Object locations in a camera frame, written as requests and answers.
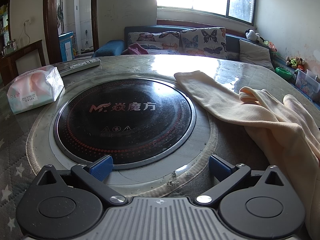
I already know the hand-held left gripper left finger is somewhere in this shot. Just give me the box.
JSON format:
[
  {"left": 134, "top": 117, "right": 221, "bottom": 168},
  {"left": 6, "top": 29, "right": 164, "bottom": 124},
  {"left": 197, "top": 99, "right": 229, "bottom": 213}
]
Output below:
[{"left": 34, "top": 154, "right": 128, "bottom": 207}]

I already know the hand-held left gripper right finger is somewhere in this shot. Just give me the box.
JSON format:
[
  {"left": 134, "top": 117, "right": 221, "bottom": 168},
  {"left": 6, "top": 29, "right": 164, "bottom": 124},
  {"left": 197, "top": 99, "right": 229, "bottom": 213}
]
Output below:
[{"left": 196, "top": 154, "right": 287, "bottom": 206}]

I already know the cream garment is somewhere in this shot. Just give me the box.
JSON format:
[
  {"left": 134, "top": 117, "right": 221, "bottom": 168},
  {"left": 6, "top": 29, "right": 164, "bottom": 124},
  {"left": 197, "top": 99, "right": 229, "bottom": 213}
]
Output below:
[{"left": 174, "top": 71, "right": 320, "bottom": 240}]

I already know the round black induction cooktop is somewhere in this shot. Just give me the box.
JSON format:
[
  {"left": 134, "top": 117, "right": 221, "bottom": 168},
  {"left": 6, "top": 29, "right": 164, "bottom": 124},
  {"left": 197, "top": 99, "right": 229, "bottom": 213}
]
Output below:
[{"left": 53, "top": 80, "right": 196, "bottom": 172}]

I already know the grey remote control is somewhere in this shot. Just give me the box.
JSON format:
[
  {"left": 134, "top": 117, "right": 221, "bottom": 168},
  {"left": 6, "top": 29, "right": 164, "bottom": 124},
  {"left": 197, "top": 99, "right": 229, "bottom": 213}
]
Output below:
[{"left": 59, "top": 57, "right": 102, "bottom": 77}]

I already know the white pink tissue pack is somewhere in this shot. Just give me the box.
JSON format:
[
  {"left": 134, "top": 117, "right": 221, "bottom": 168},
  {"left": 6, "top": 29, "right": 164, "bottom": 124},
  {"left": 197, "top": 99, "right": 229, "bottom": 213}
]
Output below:
[{"left": 7, "top": 65, "right": 65, "bottom": 115}]

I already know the green plastic bowl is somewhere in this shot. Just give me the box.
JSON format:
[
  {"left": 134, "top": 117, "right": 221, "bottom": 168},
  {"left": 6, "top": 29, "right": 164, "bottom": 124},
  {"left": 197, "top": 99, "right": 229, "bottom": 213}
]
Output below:
[{"left": 275, "top": 67, "right": 293, "bottom": 79}]

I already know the blue sofa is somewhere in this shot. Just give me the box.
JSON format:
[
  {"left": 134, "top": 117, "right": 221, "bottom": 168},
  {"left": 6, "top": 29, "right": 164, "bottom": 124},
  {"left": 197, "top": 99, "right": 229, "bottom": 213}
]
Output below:
[{"left": 92, "top": 25, "right": 320, "bottom": 105}]

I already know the clear plastic storage box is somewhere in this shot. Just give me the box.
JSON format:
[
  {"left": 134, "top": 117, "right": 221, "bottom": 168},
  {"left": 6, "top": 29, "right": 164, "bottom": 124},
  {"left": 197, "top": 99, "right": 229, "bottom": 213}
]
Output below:
[{"left": 295, "top": 69, "right": 320, "bottom": 93}]

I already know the grey pillow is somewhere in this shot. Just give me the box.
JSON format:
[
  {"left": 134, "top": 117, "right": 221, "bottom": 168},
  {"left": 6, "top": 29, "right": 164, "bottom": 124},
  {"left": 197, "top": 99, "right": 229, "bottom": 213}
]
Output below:
[{"left": 239, "top": 39, "right": 275, "bottom": 72}]

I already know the maroon cloth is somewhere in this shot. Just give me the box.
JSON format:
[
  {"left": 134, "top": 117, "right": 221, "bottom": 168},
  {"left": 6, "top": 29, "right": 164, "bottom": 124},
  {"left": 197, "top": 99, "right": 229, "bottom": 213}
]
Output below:
[{"left": 122, "top": 42, "right": 150, "bottom": 55}]

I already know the blue white cabinet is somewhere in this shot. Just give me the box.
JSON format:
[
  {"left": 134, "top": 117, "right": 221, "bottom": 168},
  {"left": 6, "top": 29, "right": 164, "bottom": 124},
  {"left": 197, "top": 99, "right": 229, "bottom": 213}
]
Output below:
[{"left": 59, "top": 31, "right": 77, "bottom": 62}]

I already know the butterfly print cushion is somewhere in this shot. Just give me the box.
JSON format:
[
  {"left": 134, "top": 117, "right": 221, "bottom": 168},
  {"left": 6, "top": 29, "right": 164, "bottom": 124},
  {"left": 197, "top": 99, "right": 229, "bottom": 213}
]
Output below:
[
  {"left": 180, "top": 27, "right": 228, "bottom": 60},
  {"left": 127, "top": 31, "right": 181, "bottom": 54}
]

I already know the brown green plush toy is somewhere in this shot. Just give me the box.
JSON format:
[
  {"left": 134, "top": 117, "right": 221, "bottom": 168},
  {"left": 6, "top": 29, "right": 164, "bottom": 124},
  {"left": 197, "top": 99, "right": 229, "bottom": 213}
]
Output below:
[{"left": 286, "top": 56, "right": 306, "bottom": 71}]

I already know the panda plush toy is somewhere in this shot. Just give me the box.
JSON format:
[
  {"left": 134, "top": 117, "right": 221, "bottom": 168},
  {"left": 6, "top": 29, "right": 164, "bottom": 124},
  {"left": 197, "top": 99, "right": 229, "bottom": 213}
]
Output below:
[{"left": 244, "top": 29, "right": 264, "bottom": 44}]

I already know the window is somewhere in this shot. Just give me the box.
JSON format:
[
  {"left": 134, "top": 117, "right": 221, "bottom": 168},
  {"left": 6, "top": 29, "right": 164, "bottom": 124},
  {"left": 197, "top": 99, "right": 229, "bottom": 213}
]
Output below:
[{"left": 156, "top": 0, "right": 258, "bottom": 27}]

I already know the wooden display cabinet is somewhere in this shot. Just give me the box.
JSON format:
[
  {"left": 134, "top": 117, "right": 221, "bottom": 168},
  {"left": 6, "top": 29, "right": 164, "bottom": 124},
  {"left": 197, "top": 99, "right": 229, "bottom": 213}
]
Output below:
[{"left": 0, "top": 0, "right": 12, "bottom": 55}]

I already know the dark wooden door frame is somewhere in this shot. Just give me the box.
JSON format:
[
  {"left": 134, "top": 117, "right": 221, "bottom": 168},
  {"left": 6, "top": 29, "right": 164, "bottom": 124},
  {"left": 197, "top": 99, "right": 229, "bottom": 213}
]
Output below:
[{"left": 43, "top": 0, "right": 98, "bottom": 64}]

